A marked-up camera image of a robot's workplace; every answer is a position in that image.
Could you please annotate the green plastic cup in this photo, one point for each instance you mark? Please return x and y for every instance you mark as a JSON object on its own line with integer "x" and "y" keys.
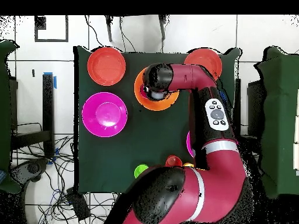
{"x": 139, "y": 169}

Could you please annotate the pink large bowl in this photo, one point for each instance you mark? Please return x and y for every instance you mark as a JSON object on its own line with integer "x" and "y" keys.
{"x": 104, "y": 114}
{"x": 189, "y": 144}

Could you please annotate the black stand leg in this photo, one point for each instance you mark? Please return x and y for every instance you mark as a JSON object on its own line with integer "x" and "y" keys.
{"x": 162, "y": 28}
{"x": 108, "y": 30}

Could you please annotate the orange large bowl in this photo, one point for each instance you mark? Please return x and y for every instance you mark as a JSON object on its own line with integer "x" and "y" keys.
{"x": 156, "y": 105}

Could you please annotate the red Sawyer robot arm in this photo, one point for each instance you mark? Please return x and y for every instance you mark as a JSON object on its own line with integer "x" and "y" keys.
{"x": 219, "y": 182}

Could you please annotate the black frame stand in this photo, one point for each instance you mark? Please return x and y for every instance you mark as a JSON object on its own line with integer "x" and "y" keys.
{"x": 48, "y": 105}

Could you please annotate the green cloth covered table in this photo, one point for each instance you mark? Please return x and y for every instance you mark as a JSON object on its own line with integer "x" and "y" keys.
{"x": 5, "y": 116}
{"x": 280, "y": 116}

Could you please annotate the black pedestal foot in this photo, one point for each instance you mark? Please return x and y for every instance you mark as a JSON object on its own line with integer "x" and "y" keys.
{"x": 33, "y": 168}

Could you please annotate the dark green tablecloth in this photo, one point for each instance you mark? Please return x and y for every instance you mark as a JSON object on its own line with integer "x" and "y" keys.
{"x": 140, "y": 140}

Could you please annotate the red shallow bowl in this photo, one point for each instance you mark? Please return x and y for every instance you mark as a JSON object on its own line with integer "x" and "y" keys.
{"x": 205, "y": 58}
{"x": 106, "y": 66}

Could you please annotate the black power box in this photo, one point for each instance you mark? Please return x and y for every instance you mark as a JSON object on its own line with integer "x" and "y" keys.
{"x": 78, "y": 204}

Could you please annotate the yellow plastic cup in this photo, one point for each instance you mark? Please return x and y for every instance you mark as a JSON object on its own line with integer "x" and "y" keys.
{"x": 188, "y": 165}

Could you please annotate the blue tape strip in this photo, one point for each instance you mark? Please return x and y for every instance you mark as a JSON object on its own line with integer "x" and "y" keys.
{"x": 55, "y": 82}

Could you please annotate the red-orange plastic cup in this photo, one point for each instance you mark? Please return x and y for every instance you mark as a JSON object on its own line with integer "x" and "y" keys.
{"x": 173, "y": 161}

